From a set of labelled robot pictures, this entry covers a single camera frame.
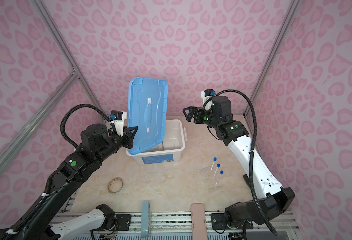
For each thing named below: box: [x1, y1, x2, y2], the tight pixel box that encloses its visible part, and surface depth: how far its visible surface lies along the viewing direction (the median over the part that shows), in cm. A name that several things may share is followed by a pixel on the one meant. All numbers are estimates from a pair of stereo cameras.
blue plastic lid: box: [127, 77, 169, 156], surface depth 72 cm
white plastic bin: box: [126, 119, 188, 165], surface depth 92 cm
